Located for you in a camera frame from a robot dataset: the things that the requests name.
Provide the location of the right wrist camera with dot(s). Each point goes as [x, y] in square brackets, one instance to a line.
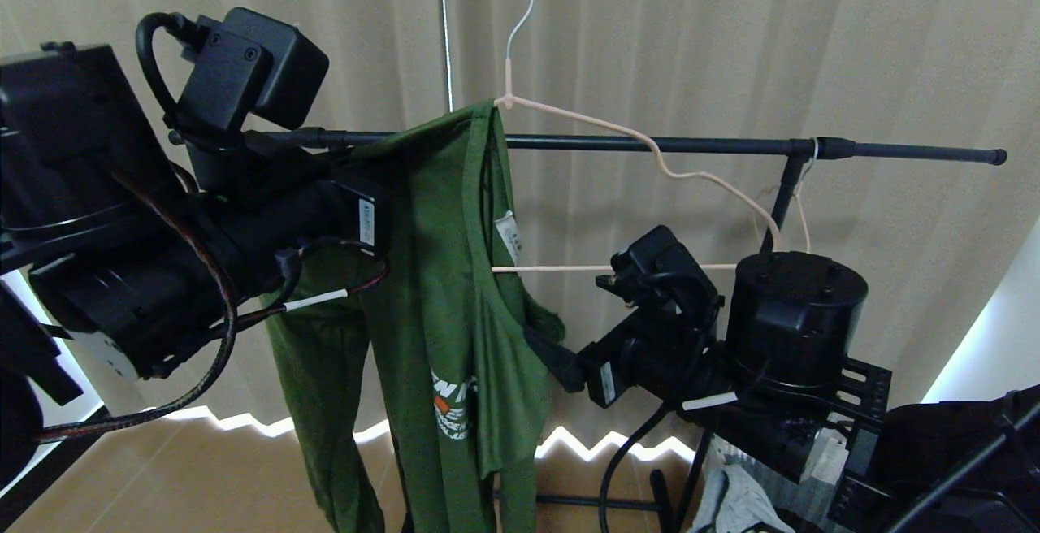
[658, 261]

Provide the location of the pink clothes hanger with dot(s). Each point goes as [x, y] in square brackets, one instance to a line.
[509, 82]
[804, 220]

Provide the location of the beige curtain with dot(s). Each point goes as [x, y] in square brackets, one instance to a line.
[691, 45]

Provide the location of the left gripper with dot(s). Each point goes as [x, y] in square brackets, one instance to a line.
[244, 232]

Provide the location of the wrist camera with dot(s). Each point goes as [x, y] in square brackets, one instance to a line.
[268, 70]
[658, 261]

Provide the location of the black clothes rack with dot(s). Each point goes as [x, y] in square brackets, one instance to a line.
[715, 145]

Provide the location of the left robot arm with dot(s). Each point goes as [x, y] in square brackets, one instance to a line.
[65, 135]

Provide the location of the pale grey shorts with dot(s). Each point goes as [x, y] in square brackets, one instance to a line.
[739, 504]

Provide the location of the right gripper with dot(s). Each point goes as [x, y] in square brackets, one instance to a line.
[650, 358]

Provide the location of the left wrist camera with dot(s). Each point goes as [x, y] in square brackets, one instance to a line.
[268, 70]

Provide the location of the green long-sleeved shirt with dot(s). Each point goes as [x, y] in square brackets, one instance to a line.
[439, 273]

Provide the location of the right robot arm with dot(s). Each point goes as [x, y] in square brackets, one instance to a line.
[796, 314]

